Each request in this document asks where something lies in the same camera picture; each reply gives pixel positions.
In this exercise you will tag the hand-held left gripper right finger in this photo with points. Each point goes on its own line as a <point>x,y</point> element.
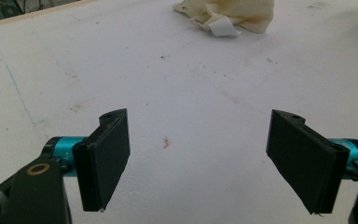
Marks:
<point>304,158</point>

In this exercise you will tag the cream printed cloth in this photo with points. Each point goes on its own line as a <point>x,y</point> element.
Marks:
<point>245,14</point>

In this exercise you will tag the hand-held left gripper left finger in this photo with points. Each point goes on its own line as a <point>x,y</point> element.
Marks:
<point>102,161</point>

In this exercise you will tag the light blue table mat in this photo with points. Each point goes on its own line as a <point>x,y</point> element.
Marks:
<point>183,84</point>

